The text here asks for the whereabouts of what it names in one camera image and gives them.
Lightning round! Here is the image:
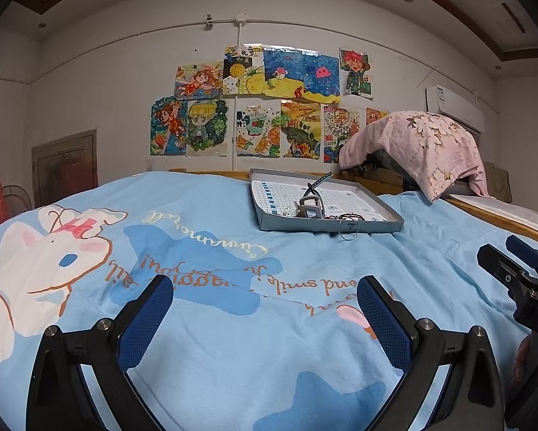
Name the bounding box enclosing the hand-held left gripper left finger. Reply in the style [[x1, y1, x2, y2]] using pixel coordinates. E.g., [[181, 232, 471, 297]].
[[28, 274, 175, 431]]

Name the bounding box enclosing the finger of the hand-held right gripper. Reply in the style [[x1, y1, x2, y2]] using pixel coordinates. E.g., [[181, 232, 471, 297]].
[[505, 233, 538, 274], [477, 243, 538, 299]]

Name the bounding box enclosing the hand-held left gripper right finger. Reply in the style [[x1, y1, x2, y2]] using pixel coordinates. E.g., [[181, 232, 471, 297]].
[[356, 275, 507, 431]]

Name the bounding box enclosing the grey shallow cardboard box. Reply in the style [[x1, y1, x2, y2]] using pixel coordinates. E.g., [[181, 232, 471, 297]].
[[248, 168, 405, 234]]

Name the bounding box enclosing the beige hair claw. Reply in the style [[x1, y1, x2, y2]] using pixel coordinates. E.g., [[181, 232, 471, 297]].
[[296, 195, 326, 220]]

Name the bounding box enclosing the person's right hand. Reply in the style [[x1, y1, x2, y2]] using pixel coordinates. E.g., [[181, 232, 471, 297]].
[[511, 333, 538, 389]]

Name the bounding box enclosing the white mattress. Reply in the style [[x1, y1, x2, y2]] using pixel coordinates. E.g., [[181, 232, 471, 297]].
[[449, 193, 538, 231]]

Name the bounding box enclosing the olive green cloth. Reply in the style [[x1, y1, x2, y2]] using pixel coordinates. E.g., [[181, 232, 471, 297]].
[[482, 162, 514, 203]]

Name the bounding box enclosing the blue printed blanket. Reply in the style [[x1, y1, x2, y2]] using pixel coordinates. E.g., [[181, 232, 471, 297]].
[[0, 171, 538, 431]]

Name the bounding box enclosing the pink floral cloth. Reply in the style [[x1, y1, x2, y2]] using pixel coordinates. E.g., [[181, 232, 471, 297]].
[[339, 110, 489, 203]]

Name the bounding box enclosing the grey bundle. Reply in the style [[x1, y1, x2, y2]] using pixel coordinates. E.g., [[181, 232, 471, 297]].
[[363, 150, 413, 182]]

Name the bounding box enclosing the white air conditioner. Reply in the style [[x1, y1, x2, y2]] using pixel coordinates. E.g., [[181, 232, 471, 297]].
[[425, 85, 487, 135]]

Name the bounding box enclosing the brown wooden door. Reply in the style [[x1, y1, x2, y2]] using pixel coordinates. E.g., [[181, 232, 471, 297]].
[[31, 129, 99, 207]]

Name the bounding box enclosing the metal wire chair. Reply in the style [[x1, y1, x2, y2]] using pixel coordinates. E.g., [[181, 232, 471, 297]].
[[1, 184, 31, 216]]

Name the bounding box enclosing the group of colourful wall drawings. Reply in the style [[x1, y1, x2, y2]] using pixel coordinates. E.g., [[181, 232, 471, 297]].
[[150, 45, 391, 164]]

